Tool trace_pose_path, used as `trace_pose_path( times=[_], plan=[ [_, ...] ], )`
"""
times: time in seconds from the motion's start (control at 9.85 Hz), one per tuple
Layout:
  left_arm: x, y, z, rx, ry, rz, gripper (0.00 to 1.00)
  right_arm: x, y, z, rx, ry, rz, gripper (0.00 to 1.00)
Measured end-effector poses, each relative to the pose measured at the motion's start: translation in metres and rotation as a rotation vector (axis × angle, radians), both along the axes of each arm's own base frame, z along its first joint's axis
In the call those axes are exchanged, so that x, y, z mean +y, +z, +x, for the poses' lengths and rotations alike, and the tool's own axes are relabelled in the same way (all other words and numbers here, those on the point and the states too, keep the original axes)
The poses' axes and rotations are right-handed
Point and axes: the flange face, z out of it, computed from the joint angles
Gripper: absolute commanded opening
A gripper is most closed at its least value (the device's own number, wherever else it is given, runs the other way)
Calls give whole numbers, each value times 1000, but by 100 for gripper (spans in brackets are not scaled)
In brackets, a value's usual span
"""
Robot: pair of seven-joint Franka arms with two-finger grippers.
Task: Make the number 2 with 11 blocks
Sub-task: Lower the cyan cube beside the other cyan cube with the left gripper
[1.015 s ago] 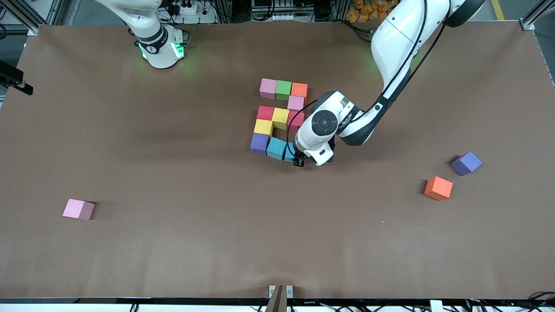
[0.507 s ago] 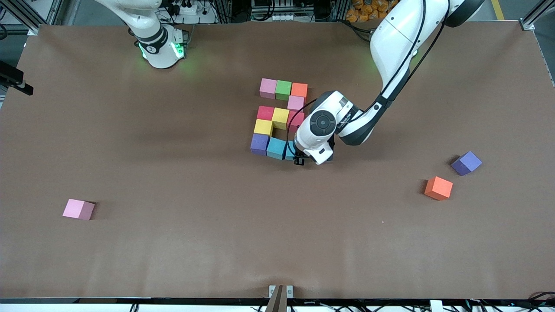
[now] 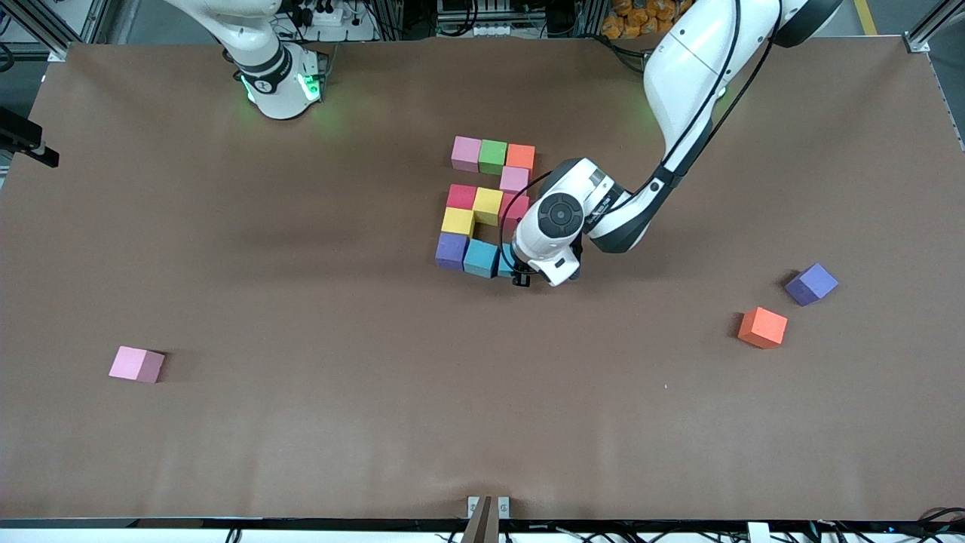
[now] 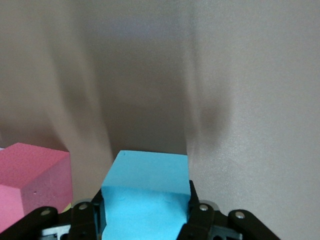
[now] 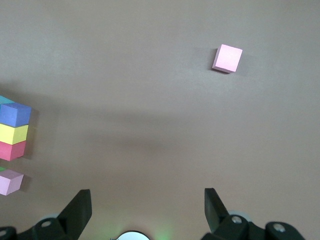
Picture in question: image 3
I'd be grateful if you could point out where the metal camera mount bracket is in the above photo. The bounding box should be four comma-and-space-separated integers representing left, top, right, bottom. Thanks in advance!
461, 495, 511, 543

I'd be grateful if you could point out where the orange bag pile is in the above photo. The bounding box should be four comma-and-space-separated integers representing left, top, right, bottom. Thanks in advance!
602, 0, 691, 40

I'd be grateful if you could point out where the white power strip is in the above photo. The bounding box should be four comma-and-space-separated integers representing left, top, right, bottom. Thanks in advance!
290, 0, 378, 42

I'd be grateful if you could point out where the aluminium frame post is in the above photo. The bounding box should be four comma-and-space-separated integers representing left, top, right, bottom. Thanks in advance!
905, 0, 965, 54
0, 0, 114, 63

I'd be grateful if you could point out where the purple foam cube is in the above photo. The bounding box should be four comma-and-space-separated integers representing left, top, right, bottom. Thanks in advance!
435, 232, 470, 272
784, 262, 839, 307

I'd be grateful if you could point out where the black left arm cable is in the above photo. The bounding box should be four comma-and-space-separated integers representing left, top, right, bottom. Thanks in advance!
499, 0, 785, 276

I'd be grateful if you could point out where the green foam cube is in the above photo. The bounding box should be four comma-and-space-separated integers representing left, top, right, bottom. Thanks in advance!
478, 140, 509, 176

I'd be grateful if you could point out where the metal equipment rack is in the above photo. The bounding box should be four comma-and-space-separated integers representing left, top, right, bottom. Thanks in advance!
437, 0, 596, 38

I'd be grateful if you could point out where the orange foam cube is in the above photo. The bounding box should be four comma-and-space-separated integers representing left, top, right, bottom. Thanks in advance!
505, 143, 537, 178
737, 306, 789, 350

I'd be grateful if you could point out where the yellow foam cube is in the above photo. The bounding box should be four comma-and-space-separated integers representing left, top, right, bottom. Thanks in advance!
440, 207, 476, 241
472, 187, 504, 227

